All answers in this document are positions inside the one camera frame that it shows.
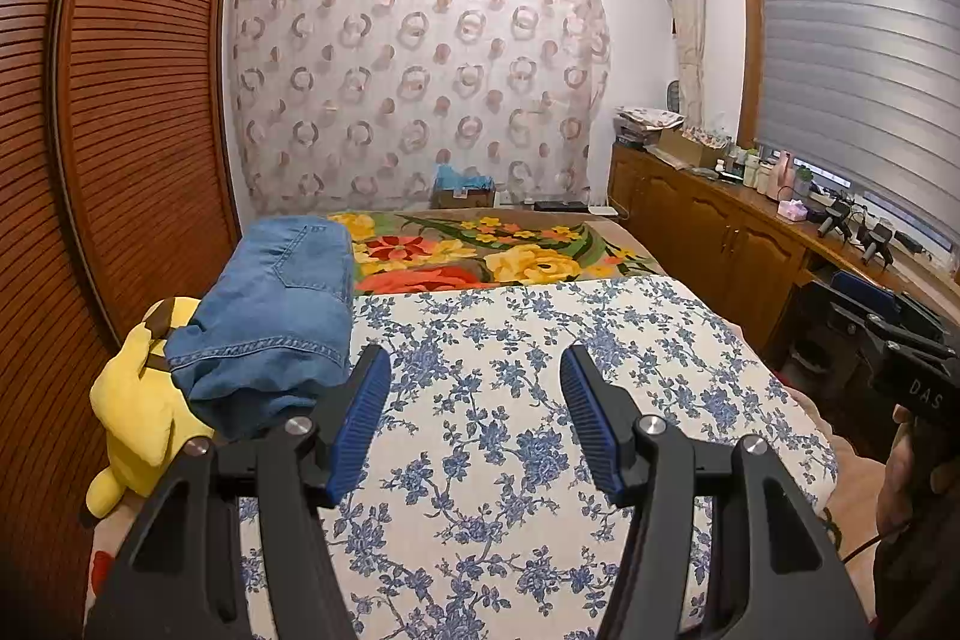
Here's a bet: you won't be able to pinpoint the dark waste bin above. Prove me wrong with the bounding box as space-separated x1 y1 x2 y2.
791 340 835 380

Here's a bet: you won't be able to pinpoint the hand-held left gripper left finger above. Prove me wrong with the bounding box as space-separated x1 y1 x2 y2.
82 344 392 640

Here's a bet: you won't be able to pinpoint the folded blue denim jeans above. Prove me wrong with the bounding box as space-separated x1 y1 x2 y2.
180 361 352 443

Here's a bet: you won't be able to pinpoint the brown louvered wooden wardrobe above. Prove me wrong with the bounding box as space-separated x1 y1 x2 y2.
0 0 242 611

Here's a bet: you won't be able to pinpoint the yellow plush toy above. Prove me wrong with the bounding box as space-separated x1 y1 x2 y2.
86 296 220 521

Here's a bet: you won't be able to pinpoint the cardboard box with blue cloth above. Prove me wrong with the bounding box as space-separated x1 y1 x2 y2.
433 164 497 211

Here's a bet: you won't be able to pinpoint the long wooden cabinet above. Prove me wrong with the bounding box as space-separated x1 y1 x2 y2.
607 141 960 372

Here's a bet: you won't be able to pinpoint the grey window blind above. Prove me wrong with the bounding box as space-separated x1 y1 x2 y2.
739 0 960 255

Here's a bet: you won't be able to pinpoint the white blue floral sheet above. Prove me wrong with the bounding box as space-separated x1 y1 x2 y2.
225 274 839 640

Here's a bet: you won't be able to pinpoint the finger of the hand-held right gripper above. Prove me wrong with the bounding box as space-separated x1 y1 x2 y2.
829 271 947 341
826 301 947 360

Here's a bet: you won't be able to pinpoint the person's right forearm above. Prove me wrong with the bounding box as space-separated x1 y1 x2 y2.
871 520 960 640

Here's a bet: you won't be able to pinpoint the row of toiletry bottles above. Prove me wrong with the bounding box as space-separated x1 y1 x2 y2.
721 139 775 193

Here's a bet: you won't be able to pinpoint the black grey handheld device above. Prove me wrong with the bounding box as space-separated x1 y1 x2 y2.
817 197 853 238
855 220 898 268

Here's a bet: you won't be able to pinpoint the stack of papers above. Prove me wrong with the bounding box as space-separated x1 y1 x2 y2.
613 106 685 151

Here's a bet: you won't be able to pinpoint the light blue denim pants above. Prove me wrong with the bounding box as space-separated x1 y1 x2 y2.
163 215 356 378

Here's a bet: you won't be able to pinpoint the beige window curtain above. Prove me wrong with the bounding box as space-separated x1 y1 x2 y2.
661 0 710 128

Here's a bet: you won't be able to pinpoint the person's right hand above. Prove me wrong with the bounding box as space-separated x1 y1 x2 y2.
876 406 938 537

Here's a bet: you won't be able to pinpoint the ring-patterned sheer curtain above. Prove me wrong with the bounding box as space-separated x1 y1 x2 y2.
225 0 611 218

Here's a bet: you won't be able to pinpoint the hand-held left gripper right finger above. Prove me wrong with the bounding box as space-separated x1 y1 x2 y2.
560 344 875 640

